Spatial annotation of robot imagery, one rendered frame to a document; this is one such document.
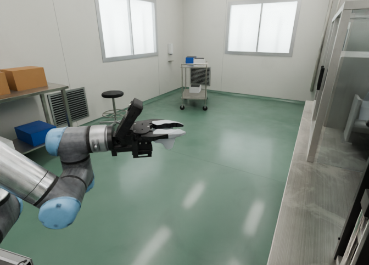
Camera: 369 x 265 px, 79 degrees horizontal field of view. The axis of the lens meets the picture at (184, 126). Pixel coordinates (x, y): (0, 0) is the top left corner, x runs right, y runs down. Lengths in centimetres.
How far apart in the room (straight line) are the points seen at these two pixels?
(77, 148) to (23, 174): 14
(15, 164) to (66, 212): 14
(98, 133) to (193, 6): 594
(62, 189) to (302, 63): 546
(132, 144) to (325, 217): 70
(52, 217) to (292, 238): 67
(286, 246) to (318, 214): 21
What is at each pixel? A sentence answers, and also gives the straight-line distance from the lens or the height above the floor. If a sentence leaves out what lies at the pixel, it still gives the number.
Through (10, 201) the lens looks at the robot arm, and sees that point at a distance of 86.
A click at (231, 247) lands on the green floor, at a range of 195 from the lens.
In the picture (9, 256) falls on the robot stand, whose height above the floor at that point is 73.
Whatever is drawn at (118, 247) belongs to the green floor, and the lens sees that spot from 198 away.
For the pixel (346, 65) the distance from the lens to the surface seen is 116.
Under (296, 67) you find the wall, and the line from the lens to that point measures 573.
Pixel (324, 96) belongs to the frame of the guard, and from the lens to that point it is 116.
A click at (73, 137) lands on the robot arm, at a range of 64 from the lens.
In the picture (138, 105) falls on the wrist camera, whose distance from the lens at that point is 58.
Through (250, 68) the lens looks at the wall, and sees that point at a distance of 588.
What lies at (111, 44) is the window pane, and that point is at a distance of 455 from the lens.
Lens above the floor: 148
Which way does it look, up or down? 22 degrees down
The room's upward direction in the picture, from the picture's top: straight up
